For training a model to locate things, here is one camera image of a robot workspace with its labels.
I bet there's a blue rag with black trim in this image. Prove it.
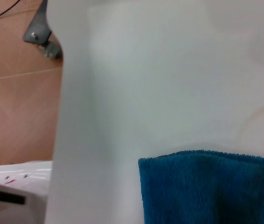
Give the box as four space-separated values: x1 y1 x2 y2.
138 150 264 224

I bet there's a white sheet with marks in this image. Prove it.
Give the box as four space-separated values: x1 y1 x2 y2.
0 161 53 196

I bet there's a white box with black slot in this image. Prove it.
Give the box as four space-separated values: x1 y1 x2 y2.
0 181 49 224

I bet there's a grey metal table bracket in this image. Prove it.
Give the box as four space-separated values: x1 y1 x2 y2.
23 0 64 60

